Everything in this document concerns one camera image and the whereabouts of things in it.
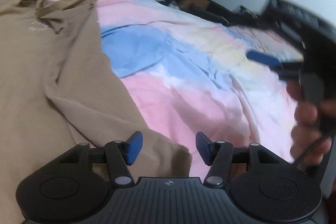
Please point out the pastel tie-dye bed duvet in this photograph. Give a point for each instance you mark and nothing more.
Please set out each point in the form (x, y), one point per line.
(186, 75)

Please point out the black sofa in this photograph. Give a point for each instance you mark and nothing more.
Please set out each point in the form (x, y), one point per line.
(218, 14)

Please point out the brown paper bag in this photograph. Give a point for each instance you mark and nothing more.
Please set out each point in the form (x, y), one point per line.
(202, 4)

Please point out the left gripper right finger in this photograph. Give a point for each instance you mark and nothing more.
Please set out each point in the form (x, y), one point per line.
(259, 182)

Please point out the person's right hand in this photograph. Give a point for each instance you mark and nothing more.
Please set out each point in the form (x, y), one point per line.
(304, 133)

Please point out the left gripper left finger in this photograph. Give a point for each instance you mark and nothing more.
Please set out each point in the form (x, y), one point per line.
(78, 183)

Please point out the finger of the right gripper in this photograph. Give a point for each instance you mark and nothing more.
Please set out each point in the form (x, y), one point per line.
(273, 62)

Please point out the tan t-shirt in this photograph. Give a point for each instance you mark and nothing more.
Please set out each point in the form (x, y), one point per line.
(58, 89)

